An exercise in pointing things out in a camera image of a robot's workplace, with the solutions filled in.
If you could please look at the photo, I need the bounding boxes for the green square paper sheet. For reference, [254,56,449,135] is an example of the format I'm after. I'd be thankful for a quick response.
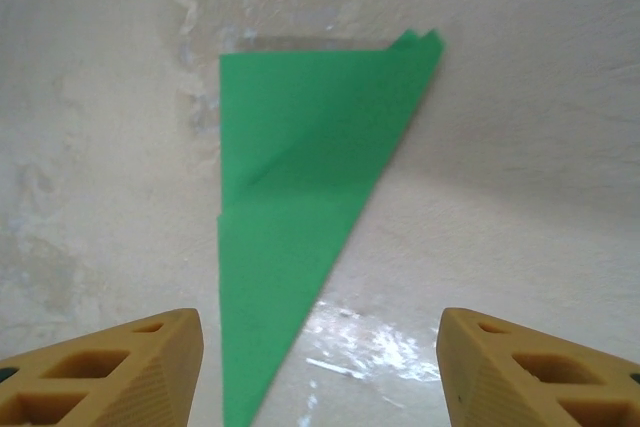
[217,27,446,427]

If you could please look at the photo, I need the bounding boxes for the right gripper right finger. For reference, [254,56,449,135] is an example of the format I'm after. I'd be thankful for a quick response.
[436,307,640,427]

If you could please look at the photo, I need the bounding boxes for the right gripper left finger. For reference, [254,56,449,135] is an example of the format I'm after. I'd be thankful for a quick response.
[0,307,204,427]

